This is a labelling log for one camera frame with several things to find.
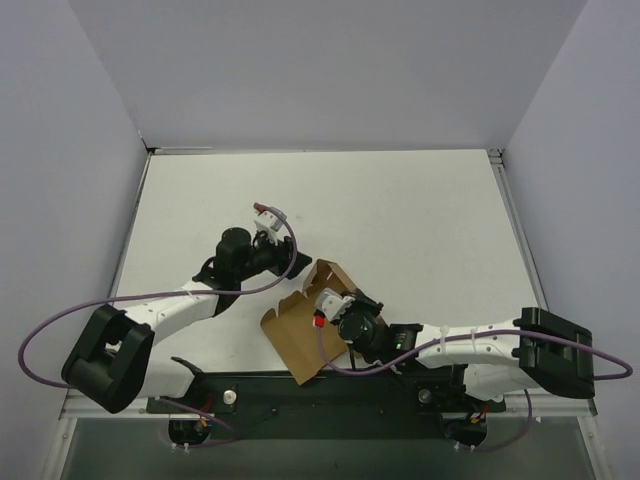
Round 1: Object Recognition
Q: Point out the aluminium table frame rail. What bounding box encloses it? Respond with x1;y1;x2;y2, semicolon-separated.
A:
487;148;601;419

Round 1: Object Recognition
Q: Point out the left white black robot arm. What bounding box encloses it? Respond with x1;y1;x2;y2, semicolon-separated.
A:
61;227;312;413

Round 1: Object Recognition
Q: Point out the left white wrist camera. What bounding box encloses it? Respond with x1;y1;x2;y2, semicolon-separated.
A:
253;202;287;245

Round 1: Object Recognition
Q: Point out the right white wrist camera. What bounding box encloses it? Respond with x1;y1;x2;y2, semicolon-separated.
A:
313;288;355;328

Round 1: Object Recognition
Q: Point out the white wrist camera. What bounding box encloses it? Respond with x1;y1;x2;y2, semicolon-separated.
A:
253;202;287;245
313;288;355;328

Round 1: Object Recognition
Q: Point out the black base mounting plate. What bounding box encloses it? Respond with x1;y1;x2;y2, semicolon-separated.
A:
146;367;506;444

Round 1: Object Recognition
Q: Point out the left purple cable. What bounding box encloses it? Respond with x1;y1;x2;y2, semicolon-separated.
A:
17;202;300;390

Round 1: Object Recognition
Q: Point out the brown cardboard paper box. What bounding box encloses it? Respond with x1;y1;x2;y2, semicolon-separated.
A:
260;259;356;385

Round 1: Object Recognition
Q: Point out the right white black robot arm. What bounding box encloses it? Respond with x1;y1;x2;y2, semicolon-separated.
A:
316;289;595;401

